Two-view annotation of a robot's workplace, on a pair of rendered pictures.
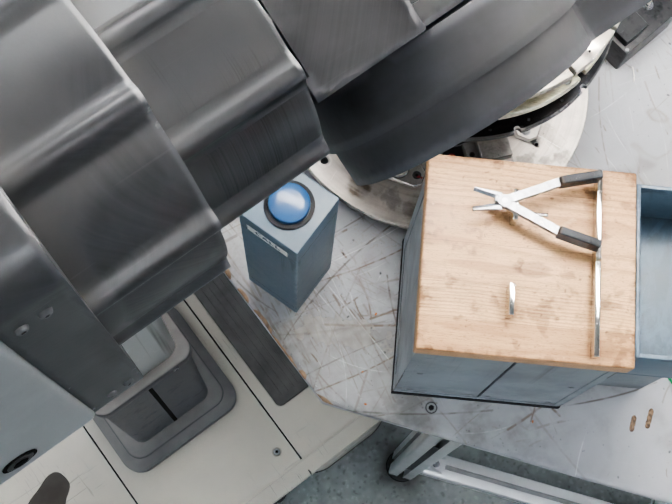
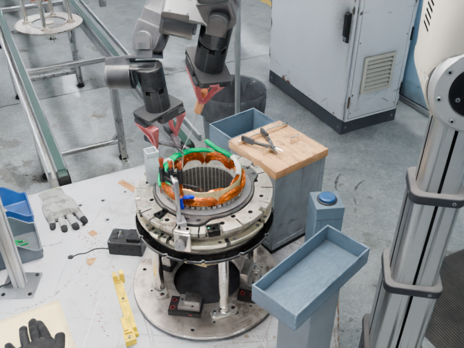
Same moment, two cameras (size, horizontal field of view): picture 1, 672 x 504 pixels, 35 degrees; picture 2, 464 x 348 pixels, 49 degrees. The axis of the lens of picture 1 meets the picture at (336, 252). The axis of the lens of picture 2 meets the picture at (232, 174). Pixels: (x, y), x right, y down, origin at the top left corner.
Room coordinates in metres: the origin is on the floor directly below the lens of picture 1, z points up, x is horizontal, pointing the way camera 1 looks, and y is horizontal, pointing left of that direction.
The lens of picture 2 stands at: (1.08, 0.73, 1.80)
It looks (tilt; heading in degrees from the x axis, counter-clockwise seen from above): 35 degrees down; 235
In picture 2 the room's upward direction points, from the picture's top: straight up
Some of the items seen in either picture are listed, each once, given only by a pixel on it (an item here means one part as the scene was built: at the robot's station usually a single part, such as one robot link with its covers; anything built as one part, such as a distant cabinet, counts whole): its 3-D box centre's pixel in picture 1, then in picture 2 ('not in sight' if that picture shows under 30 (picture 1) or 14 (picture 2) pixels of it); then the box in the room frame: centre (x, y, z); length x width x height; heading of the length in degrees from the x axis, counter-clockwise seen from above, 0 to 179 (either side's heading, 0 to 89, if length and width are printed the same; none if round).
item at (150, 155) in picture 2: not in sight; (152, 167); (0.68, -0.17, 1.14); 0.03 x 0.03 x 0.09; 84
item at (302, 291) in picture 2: not in sight; (307, 313); (0.53, 0.22, 0.92); 0.25 x 0.11 x 0.28; 11
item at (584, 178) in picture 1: (580, 179); (247, 139); (0.37, -0.22, 1.09); 0.04 x 0.01 x 0.02; 108
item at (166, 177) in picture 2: not in sight; (171, 175); (0.70, -0.03, 1.21); 0.04 x 0.04 x 0.03; 84
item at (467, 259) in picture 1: (526, 261); (277, 148); (0.30, -0.18, 1.05); 0.20 x 0.19 x 0.02; 93
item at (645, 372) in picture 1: (645, 308); (242, 162); (0.30, -0.33, 0.92); 0.17 x 0.11 x 0.28; 3
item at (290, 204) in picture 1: (289, 203); (327, 197); (0.33, 0.05, 1.04); 0.04 x 0.04 x 0.01
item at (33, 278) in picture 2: not in sight; (21, 284); (1.01, -0.36, 0.78); 0.09 x 0.09 x 0.01; 57
